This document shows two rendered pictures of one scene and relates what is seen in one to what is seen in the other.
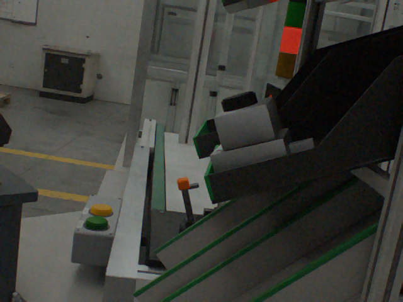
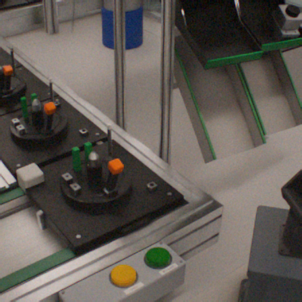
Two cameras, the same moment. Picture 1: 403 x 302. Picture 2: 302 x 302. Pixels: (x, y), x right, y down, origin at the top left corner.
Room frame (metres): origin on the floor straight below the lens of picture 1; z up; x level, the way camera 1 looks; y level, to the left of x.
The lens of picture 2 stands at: (1.17, 0.63, 1.57)
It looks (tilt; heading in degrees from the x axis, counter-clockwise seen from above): 35 degrees down; 239
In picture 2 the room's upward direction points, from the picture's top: straight up
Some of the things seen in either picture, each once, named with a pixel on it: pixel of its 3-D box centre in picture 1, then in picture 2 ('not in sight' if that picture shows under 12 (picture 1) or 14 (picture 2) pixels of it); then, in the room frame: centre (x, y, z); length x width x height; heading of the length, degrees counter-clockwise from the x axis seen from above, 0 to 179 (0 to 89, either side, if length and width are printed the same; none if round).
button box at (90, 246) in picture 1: (99, 226); (124, 288); (0.94, 0.17, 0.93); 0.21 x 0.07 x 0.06; 6
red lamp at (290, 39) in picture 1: (293, 41); not in sight; (1.08, -0.15, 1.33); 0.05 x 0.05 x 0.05
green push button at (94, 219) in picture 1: (96, 224); (158, 258); (0.87, 0.16, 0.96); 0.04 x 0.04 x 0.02
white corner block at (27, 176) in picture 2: not in sight; (30, 178); (0.99, -0.14, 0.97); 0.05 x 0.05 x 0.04; 6
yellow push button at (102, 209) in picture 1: (101, 211); (123, 276); (0.94, 0.17, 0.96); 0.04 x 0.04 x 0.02
